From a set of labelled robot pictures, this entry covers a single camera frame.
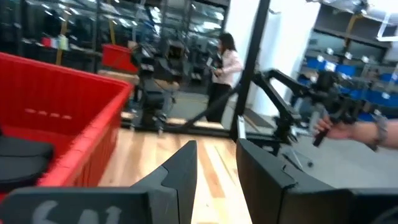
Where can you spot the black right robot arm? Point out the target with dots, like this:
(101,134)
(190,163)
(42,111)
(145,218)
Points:
(154,99)

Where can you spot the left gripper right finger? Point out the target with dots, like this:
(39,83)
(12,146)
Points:
(295,202)

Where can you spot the person's forearm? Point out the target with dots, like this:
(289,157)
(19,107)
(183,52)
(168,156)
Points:
(360,132)

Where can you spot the person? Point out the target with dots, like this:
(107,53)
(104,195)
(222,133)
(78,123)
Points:
(230,65)

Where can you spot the blue storage bin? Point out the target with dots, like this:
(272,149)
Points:
(314,63)
(346,70)
(379,99)

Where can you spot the black aluminium rig frame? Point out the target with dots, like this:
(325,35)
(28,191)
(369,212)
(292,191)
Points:
(252,62)

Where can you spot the red plastic bin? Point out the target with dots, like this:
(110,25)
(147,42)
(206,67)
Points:
(62,93)
(118,59)

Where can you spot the grey shelving unit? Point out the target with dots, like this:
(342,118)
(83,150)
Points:
(342,32)

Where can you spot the person's hand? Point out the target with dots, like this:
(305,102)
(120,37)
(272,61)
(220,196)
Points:
(339,130)

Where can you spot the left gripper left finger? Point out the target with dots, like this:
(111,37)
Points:
(93,205)

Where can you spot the black rubber slide sandal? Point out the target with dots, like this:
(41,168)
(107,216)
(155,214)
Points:
(21,172)
(25,147)

